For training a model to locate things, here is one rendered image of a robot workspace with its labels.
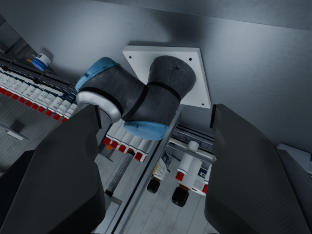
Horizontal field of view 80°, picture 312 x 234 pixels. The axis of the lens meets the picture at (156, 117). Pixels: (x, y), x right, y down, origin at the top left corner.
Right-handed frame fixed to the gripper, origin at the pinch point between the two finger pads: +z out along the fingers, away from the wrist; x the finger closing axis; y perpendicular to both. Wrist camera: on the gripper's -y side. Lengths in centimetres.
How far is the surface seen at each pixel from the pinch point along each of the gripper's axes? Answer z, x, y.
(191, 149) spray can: 59, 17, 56
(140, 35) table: 50, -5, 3
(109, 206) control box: 31, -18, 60
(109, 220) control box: 28, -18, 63
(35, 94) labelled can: 109, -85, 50
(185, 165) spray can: 52, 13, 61
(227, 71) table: 40.0, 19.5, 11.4
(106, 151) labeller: 75, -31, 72
